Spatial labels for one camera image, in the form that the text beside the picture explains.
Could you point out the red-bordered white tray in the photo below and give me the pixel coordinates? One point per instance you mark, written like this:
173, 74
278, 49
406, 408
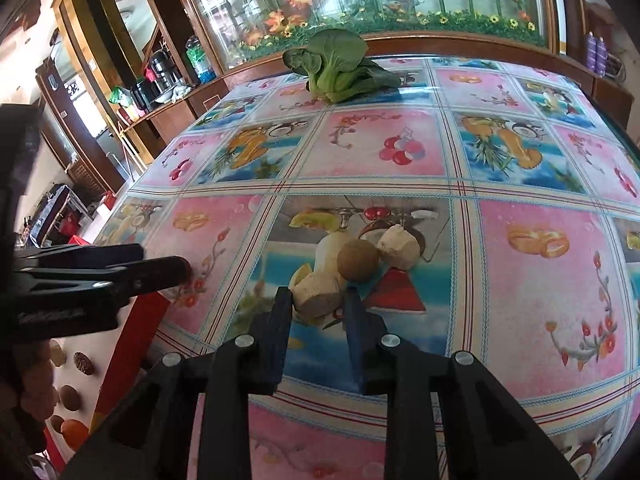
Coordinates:
117, 355

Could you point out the brown longan fruit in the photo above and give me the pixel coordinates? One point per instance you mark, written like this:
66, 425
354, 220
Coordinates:
357, 261

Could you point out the left hand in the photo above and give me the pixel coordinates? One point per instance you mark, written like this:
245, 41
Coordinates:
31, 382

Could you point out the green bok choy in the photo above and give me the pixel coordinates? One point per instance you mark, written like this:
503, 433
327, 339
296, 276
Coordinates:
337, 68

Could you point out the black thermos jug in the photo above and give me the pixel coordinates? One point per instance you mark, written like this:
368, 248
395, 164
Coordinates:
164, 69

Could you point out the fruit-pattern pink tablecloth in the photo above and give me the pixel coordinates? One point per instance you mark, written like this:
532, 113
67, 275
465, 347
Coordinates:
481, 206

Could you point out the red jujube date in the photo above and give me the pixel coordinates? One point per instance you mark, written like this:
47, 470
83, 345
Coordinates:
84, 364

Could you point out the green plastic bottle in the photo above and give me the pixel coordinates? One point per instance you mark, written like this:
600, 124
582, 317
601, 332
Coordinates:
199, 60

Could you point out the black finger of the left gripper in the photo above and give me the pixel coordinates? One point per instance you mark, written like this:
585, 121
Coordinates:
152, 275

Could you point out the pale sugarcane piece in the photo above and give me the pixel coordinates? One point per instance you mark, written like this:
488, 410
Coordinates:
398, 248

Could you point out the brown longan on tray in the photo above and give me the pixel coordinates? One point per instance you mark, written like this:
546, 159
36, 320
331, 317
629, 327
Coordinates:
70, 398

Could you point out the purple bottles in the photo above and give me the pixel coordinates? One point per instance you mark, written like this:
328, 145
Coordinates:
596, 54

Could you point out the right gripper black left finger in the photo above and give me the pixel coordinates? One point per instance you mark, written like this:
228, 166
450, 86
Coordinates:
191, 405

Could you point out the white sugarcane piece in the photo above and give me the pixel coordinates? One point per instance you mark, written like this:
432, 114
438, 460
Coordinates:
327, 250

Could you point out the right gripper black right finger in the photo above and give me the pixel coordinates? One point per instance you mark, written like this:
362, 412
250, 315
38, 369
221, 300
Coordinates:
448, 407

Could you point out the sugarcane chunk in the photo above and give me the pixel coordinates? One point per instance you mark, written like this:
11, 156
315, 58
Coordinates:
316, 295

